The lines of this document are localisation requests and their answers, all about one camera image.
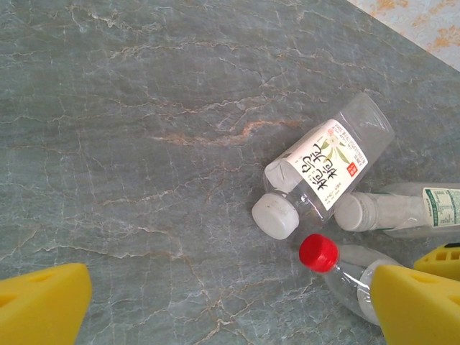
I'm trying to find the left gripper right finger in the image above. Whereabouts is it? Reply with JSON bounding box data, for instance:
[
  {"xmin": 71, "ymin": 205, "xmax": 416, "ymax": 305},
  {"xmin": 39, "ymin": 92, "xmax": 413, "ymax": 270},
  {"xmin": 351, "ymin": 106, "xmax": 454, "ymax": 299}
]
[{"xmin": 371, "ymin": 264, "xmax": 460, "ymax": 345}]

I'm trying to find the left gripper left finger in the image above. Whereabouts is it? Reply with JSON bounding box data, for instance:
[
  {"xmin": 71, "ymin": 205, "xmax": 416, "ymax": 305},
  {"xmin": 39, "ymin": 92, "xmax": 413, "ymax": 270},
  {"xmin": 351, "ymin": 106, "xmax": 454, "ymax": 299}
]
[{"xmin": 0, "ymin": 262, "xmax": 93, "ymax": 345}]

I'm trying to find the clear bottle green white label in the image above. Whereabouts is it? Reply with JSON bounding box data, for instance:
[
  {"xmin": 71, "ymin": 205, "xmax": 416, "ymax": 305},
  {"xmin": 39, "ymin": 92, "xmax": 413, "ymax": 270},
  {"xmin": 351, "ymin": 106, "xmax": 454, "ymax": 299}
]
[{"xmin": 333, "ymin": 181, "xmax": 460, "ymax": 239}]

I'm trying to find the red cap bottle red label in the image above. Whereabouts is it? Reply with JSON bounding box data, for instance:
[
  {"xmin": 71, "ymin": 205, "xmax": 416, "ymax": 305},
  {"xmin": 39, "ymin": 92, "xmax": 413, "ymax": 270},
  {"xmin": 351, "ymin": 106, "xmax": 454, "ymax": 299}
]
[{"xmin": 298, "ymin": 232, "xmax": 382, "ymax": 327}]

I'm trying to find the clear bottle white tea label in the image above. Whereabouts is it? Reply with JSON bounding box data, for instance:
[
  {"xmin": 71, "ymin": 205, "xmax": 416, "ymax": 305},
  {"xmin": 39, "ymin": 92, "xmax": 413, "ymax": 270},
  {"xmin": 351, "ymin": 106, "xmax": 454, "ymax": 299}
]
[{"xmin": 250, "ymin": 91, "xmax": 396, "ymax": 241}]

